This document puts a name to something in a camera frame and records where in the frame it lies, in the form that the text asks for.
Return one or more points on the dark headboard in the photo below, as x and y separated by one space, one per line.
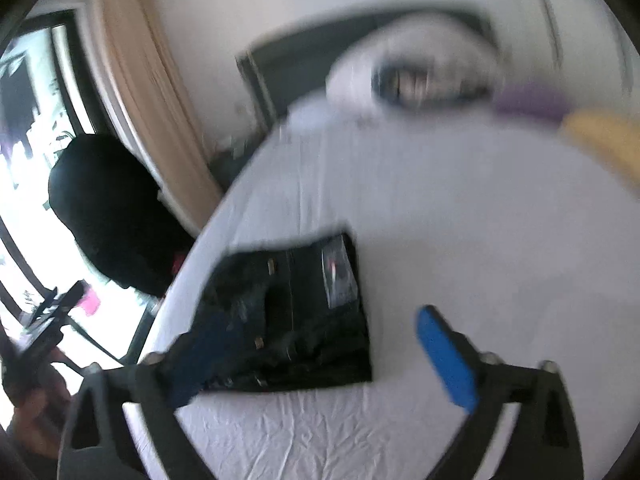
295 45

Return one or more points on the dark bedside object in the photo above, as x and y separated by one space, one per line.
230 165

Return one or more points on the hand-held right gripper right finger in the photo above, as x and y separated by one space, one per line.
445 360

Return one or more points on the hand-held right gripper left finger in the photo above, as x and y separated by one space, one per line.
200 360

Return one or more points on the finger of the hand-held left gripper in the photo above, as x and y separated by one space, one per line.
57 307

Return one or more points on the black pants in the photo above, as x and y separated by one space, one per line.
310 340

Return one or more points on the yellow pillow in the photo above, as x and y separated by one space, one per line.
605 140

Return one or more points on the pink object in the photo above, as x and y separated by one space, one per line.
91 304

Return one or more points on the white pillow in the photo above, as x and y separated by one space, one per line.
350 80

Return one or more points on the window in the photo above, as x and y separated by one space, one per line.
30 135

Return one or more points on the beige curtain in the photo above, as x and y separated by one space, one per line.
145 85

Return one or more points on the dark bulky object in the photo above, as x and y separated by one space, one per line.
110 210

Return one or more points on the purple pillow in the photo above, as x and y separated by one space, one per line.
530 100

